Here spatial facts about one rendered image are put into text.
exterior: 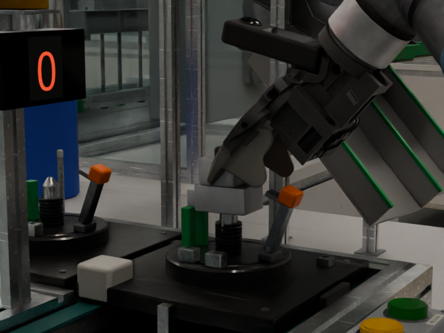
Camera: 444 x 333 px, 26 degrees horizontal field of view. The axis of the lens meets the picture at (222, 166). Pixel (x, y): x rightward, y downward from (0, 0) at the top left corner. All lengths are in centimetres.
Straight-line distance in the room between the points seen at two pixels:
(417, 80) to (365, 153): 387
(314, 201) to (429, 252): 85
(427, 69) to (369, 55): 421
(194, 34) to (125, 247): 96
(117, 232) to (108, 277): 24
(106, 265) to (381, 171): 45
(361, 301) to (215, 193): 19
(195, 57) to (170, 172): 77
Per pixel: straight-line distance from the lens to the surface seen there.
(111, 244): 120
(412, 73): 520
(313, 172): 238
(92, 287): 104
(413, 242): 166
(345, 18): 94
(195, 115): 209
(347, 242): 164
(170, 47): 131
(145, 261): 112
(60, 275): 108
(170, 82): 131
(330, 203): 250
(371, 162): 131
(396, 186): 131
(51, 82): 95
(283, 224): 103
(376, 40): 93
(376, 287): 107
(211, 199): 105
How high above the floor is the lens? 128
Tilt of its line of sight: 10 degrees down
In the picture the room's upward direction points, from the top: straight up
